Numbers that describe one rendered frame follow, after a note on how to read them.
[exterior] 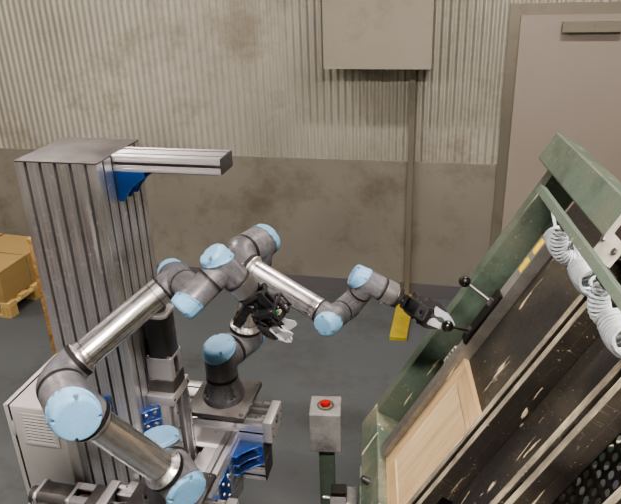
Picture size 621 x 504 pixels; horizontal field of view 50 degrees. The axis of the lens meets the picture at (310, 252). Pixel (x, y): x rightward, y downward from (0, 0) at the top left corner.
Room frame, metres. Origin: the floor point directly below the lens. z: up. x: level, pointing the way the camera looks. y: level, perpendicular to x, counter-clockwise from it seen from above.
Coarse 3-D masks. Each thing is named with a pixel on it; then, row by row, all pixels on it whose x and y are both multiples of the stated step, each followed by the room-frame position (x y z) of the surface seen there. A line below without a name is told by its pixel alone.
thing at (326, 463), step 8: (320, 456) 2.05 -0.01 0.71; (328, 456) 2.05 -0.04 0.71; (320, 464) 2.05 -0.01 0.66; (328, 464) 2.05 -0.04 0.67; (320, 472) 2.05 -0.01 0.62; (328, 472) 2.05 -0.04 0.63; (320, 480) 2.05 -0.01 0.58; (328, 480) 2.05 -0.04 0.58; (320, 488) 2.05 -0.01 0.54; (328, 488) 2.05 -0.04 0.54; (320, 496) 2.05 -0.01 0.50
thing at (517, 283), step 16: (544, 240) 1.79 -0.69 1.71; (528, 256) 1.81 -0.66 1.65; (544, 256) 1.78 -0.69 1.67; (528, 272) 1.78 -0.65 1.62; (512, 288) 1.78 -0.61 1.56; (512, 304) 1.78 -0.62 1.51; (496, 320) 1.79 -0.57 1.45; (480, 336) 1.79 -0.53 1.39; (464, 352) 1.80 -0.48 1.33; (448, 368) 1.80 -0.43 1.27; (432, 384) 1.83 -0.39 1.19; (416, 400) 1.85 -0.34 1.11; (416, 416) 1.81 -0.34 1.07; (400, 432) 1.81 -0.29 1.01; (384, 448) 1.83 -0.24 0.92
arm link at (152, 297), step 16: (160, 272) 1.57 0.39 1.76; (176, 272) 1.54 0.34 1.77; (144, 288) 1.54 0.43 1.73; (160, 288) 1.53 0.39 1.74; (128, 304) 1.50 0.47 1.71; (144, 304) 1.50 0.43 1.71; (160, 304) 1.52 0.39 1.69; (112, 320) 1.47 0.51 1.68; (128, 320) 1.48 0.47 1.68; (144, 320) 1.50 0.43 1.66; (96, 336) 1.44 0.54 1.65; (112, 336) 1.45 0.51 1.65; (128, 336) 1.48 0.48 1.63; (64, 352) 1.41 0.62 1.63; (80, 352) 1.42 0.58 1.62; (96, 352) 1.42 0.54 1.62; (48, 368) 1.37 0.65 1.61; (80, 368) 1.39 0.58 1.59
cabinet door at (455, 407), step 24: (456, 384) 1.73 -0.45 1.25; (432, 408) 1.76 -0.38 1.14; (456, 408) 1.64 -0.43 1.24; (480, 408) 1.55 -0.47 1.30; (408, 432) 1.80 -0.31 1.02; (432, 432) 1.67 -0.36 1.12; (456, 432) 1.55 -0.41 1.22; (408, 456) 1.70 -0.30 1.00; (432, 456) 1.57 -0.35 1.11; (408, 480) 1.60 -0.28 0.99
